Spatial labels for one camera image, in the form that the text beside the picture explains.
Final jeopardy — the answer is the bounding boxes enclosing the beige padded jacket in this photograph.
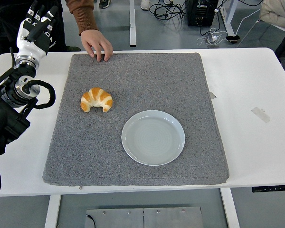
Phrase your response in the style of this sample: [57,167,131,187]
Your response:
[259,0,285,30]

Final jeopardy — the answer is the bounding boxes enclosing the grey fabric mat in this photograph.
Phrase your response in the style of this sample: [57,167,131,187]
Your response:
[42,52,230,187]

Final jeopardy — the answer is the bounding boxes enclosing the white charger cable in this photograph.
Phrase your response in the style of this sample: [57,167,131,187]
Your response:
[196,28,227,47]

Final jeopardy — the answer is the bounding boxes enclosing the thin black cable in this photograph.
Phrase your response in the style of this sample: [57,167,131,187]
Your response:
[86,215,96,228]

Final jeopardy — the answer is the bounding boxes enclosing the black table control panel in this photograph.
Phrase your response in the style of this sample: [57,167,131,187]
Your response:
[252,184,285,193]

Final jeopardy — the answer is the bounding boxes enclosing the person's hand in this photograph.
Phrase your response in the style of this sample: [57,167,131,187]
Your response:
[80,29,114,62]

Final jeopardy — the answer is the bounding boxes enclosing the person's legs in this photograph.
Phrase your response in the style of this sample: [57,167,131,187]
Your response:
[0,0,68,52]

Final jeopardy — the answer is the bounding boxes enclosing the grey chair leg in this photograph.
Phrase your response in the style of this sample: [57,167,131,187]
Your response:
[237,20,262,48]

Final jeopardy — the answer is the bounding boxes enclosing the tangled black cables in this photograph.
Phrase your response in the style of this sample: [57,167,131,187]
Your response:
[149,0,190,19]

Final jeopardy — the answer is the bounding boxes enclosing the white slanted desk leg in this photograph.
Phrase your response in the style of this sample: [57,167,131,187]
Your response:
[219,0,236,36]

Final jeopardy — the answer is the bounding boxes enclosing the grey metal plate with screws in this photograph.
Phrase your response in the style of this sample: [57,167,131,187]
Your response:
[85,206,204,228]

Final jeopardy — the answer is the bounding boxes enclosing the black computer case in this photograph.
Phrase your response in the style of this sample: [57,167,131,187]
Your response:
[186,0,220,27]

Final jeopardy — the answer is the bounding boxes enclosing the croissant bread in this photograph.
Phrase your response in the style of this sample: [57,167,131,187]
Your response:
[80,87,114,113]

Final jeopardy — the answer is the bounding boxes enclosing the clear tape strip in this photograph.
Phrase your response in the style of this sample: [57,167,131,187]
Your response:
[251,106,271,124]

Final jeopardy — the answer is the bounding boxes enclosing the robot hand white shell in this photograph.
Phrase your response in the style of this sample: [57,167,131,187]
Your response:
[16,0,59,60]

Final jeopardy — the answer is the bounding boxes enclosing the pale blue round plate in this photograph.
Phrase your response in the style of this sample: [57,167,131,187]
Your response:
[121,110,186,166]

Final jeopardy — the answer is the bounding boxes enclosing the white desk leg with foot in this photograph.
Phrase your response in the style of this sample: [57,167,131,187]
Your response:
[129,0,137,47]

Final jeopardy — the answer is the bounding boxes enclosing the white table leg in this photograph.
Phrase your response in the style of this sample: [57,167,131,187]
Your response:
[44,194,62,228]
[219,188,240,228]

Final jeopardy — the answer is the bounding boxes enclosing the black phone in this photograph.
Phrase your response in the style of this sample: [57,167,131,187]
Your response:
[225,35,241,44]

